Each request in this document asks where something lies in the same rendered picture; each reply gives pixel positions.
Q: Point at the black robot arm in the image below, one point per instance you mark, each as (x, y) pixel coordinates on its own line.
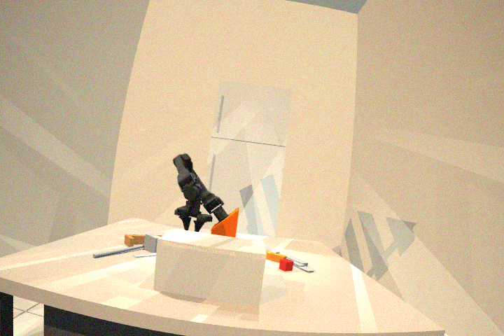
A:
(193, 189)

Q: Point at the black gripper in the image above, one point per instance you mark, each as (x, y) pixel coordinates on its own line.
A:
(201, 218)

